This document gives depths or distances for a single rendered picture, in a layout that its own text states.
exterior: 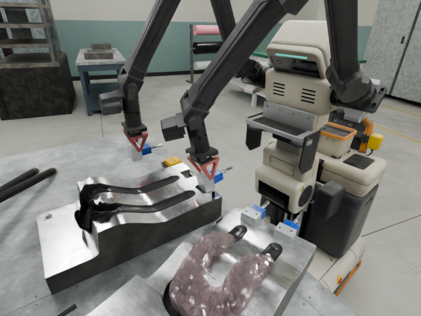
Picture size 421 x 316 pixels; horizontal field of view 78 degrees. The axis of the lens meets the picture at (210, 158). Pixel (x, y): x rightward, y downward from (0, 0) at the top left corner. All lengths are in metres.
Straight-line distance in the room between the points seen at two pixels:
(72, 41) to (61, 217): 6.47
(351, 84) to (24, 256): 1.00
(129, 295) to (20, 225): 0.55
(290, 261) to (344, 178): 0.69
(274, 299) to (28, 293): 0.57
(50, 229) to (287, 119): 0.85
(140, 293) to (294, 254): 0.39
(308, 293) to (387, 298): 1.24
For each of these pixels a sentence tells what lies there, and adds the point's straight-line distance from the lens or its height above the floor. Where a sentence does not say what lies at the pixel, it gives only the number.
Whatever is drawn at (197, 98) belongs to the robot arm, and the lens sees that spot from 0.66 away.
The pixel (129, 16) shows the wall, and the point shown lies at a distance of 7.23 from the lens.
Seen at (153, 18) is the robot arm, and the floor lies 1.38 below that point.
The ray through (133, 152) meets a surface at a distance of 1.00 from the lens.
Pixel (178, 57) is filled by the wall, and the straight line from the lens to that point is 7.51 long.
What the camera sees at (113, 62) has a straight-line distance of 4.37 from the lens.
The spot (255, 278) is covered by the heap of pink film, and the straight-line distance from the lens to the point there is 0.60.
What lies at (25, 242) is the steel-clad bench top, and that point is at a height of 0.80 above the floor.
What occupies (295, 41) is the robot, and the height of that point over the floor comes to 1.33.
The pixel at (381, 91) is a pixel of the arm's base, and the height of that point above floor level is 1.20.
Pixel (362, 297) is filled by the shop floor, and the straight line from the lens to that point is 1.89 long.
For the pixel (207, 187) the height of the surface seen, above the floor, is 0.91.
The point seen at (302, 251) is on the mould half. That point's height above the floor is 0.86.
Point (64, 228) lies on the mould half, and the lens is 0.86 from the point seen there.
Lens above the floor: 1.39
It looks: 28 degrees down
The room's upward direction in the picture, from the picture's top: 1 degrees clockwise
